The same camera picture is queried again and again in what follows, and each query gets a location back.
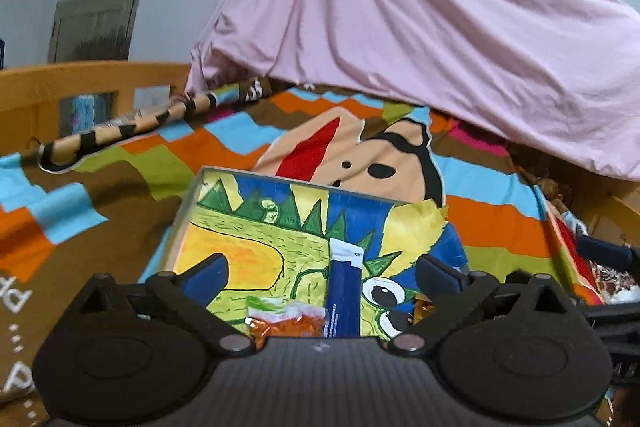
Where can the brown patterned striped quilt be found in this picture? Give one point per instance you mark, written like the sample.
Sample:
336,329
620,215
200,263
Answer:
281,172

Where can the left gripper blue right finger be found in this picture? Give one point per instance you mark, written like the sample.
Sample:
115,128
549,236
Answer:
458,299

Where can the floral white fabric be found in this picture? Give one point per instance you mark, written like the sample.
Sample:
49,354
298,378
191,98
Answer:
615,287

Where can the colourful dragon tray box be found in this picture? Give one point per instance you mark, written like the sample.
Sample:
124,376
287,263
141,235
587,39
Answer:
275,235

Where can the golden foil snack packet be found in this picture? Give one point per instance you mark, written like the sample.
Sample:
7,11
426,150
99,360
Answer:
422,307

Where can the red orange clear snack packet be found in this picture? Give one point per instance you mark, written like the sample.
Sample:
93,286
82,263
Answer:
280,317

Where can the pink draped sheet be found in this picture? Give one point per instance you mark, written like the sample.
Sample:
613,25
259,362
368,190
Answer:
561,76

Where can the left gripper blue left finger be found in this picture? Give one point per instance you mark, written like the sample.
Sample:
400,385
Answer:
184,297

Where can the wooden bed rail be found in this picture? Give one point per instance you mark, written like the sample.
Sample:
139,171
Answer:
30,95

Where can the blue stick packet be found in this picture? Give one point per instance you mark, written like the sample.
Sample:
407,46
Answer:
344,289

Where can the grey wooden door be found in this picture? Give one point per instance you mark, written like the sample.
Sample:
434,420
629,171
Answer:
92,30

